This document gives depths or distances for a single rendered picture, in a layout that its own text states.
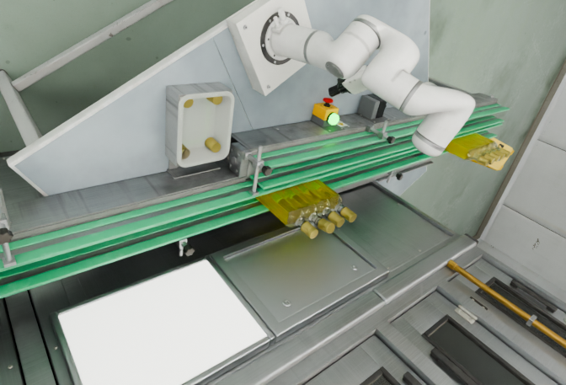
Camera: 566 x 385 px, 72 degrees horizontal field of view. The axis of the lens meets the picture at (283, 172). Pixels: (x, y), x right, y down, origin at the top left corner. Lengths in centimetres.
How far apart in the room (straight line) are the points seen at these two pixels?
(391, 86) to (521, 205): 646
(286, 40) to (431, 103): 44
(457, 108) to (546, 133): 603
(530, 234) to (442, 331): 621
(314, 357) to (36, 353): 64
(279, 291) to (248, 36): 73
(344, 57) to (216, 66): 40
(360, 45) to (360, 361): 80
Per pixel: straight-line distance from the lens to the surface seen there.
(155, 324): 107
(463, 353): 130
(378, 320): 122
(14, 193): 163
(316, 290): 120
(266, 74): 125
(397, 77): 100
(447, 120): 103
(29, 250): 107
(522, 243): 757
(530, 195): 728
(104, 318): 110
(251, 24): 118
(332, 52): 103
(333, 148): 140
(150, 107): 117
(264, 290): 116
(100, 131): 115
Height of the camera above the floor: 175
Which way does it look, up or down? 39 degrees down
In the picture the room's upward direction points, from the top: 128 degrees clockwise
